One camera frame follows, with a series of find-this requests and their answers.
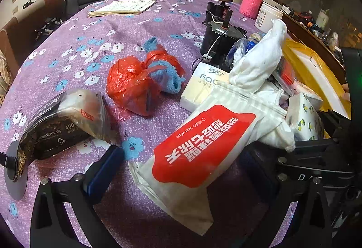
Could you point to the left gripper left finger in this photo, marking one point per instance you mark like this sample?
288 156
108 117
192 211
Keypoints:
50 224

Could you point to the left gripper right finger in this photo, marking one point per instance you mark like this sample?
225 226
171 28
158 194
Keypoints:
323 178

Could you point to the lemon print tissue pack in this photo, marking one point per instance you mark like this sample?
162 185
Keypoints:
303 119

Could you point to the black wet wipe pack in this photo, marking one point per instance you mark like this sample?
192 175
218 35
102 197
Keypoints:
67 119

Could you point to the white cloth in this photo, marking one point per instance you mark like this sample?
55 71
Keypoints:
251 71

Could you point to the red white wet wipe pack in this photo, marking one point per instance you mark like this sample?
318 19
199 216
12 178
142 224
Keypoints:
176 176

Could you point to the cream facial tissue pack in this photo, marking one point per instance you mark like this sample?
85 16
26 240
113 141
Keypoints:
200 85

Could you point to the red plastic bag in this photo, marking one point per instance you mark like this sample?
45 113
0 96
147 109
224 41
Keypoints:
130 86

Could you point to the blue towel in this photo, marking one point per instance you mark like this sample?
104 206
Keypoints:
167 70

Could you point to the yellow cardboard box lid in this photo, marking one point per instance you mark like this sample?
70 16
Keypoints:
313 72

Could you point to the white plastic jar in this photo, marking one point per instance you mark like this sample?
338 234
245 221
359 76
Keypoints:
267 13

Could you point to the black electric motor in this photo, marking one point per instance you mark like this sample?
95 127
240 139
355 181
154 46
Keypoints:
219 38

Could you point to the pink sleeved thermos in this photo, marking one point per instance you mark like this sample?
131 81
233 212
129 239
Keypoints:
250 8

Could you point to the dark bottle with cork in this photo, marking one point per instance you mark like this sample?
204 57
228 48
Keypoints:
215 12

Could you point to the brown armchair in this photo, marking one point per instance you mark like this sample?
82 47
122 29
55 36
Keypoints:
18 36

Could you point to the paper notebook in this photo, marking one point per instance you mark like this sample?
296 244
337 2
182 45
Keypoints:
123 8

